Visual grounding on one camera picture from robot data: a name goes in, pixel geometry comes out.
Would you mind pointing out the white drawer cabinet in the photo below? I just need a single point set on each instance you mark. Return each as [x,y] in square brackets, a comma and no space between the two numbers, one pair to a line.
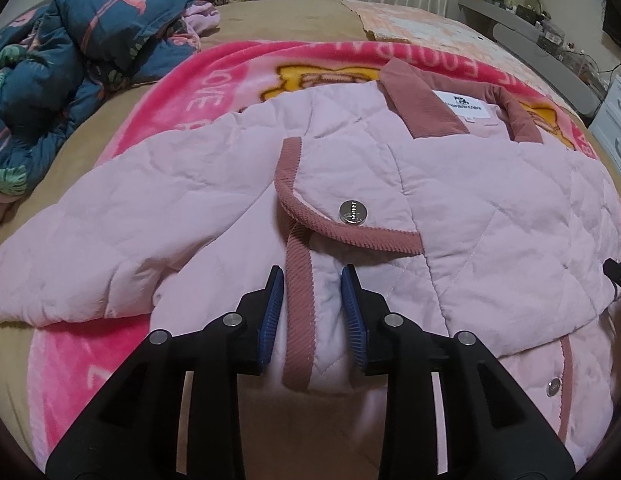
[606,126]

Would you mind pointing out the pink cartoon fleece blanket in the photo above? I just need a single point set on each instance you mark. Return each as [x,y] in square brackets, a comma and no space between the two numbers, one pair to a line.
[69,362]

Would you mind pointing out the peach white small blanket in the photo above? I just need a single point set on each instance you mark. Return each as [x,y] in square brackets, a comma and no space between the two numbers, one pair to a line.
[384,22]

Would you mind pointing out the clutter on grey shelf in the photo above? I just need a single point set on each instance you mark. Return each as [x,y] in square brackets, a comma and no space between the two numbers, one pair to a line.
[550,37]

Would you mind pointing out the navy flamingo comforter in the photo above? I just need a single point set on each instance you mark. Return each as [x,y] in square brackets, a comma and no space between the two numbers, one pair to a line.
[61,62]

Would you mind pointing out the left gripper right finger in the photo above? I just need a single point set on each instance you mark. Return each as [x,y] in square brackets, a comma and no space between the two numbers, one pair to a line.
[453,411]

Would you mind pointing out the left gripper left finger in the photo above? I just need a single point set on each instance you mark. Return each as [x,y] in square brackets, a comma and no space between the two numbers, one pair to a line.
[171,410]

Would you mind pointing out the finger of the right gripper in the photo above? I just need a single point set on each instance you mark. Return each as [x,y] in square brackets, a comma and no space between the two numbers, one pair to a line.
[612,270]

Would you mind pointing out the pink quilted jacket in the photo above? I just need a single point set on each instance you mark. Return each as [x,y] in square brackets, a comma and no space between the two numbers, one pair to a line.
[443,194]

